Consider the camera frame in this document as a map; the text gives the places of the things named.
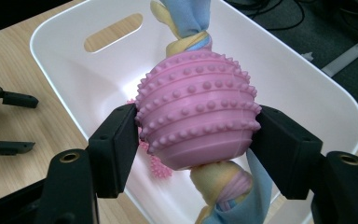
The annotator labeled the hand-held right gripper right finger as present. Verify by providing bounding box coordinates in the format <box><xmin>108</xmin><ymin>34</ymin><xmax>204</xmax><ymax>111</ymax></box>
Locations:
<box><xmin>250</xmin><ymin>105</ymin><xmax>324</xmax><ymax>201</ymax></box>

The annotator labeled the pink spiky bone toy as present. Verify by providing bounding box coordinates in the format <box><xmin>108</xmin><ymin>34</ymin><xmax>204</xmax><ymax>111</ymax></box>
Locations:
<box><xmin>126</xmin><ymin>98</ymin><xmax>173</xmax><ymax>180</ymax></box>

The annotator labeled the white plastic bin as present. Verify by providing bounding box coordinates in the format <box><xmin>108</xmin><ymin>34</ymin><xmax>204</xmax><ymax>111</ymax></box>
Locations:
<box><xmin>29</xmin><ymin>0</ymin><xmax>358</xmax><ymax>224</ymax></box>

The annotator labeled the small white paper scrap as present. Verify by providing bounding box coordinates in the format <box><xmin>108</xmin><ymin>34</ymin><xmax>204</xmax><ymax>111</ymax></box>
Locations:
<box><xmin>300</xmin><ymin>51</ymin><xmax>315</xmax><ymax>63</ymax></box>

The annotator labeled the black floor cable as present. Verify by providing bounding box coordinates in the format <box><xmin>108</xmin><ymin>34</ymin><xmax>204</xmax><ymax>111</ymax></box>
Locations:
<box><xmin>227</xmin><ymin>0</ymin><xmax>307</xmax><ymax>32</ymax></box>

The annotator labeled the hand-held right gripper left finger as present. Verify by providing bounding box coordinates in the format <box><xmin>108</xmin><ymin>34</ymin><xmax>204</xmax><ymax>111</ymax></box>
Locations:
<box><xmin>88</xmin><ymin>103</ymin><xmax>140</xmax><ymax>200</ymax></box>

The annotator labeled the pink ball rope toy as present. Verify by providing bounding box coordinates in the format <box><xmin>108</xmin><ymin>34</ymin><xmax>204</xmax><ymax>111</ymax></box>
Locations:
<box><xmin>134</xmin><ymin>0</ymin><xmax>275</xmax><ymax>224</ymax></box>

